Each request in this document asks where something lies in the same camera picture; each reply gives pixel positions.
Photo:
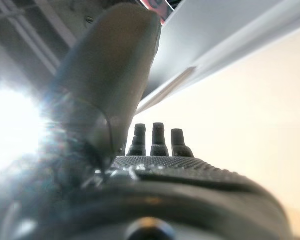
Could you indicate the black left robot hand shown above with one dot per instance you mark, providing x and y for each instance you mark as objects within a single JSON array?
[{"x": 129, "y": 190}]

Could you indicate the white fridge door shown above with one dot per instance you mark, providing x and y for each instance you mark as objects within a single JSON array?
[{"x": 214, "y": 35}]

